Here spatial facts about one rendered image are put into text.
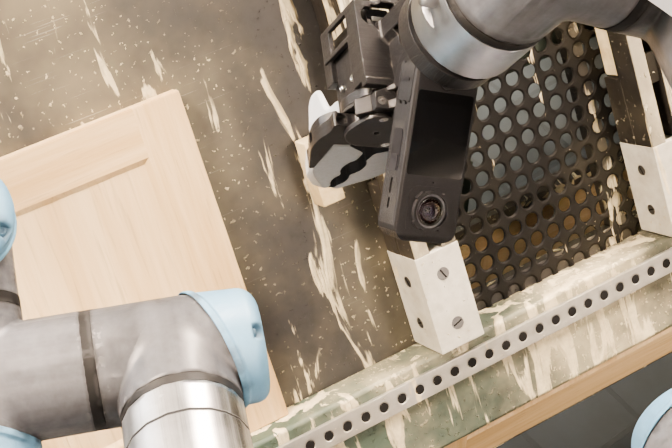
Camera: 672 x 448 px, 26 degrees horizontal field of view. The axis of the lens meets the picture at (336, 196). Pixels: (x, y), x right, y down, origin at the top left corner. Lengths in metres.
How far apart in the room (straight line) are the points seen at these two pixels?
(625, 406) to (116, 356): 2.07
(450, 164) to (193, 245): 0.76
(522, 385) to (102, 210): 0.58
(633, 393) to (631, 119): 1.10
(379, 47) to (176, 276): 0.75
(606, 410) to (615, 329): 0.97
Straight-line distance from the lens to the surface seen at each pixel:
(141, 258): 1.62
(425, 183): 0.91
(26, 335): 0.90
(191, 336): 0.88
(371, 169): 1.02
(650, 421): 1.34
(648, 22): 0.84
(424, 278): 1.71
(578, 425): 2.84
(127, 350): 0.88
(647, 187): 1.91
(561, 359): 1.87
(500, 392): 1.83
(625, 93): 1.87
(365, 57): 0.93
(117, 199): 1.60
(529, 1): 0.81
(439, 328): 1.73
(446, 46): 0.86
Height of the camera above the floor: 2.32
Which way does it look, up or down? 47 degrees down
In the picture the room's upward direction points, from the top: straight up
